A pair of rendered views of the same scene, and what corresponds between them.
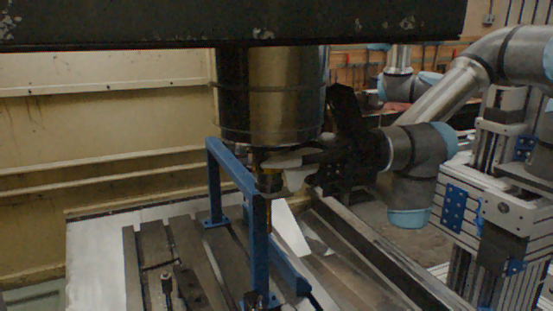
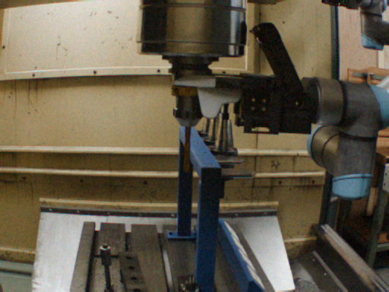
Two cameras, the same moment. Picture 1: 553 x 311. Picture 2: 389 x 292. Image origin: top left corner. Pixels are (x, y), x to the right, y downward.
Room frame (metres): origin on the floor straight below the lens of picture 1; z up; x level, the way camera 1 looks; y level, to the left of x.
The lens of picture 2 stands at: (-0.21, -0.20, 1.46)
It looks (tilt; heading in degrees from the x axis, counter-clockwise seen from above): 11 degrees down; 16
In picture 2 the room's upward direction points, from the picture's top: 2 degrees clockwise
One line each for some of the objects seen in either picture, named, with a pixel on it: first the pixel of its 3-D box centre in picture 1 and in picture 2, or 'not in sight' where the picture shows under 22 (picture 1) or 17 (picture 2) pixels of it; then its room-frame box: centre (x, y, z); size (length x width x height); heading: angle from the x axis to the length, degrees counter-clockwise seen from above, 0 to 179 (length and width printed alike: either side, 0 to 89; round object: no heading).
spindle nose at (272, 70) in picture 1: (268, 87); (192, 16); (0.49, 0.01, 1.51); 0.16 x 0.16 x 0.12
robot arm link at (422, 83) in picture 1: (429, 90); not in sight; (1.46, -0.62, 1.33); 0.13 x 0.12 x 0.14; 61
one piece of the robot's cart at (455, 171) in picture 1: (479, 200); not in sight; (1.26, -0.78, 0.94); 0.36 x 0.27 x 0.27; 24
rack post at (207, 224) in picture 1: (214, 186); (185, 190); (1.15, 0.21, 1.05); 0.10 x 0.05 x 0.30; 113
